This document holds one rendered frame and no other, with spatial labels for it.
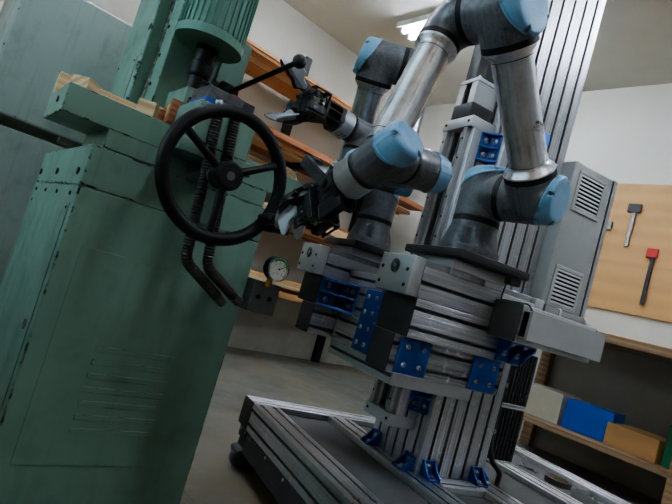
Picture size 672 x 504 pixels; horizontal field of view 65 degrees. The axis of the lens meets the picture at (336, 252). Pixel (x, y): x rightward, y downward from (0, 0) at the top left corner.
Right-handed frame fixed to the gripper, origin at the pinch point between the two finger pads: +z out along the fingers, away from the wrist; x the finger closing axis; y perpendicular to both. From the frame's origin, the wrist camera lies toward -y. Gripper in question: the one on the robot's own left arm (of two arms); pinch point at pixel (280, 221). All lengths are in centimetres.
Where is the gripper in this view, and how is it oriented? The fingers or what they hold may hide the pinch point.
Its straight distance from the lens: 110.5
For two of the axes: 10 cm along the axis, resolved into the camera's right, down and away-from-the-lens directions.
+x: 7.4, 2.4, 6.2
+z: -6.6, 4.0, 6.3
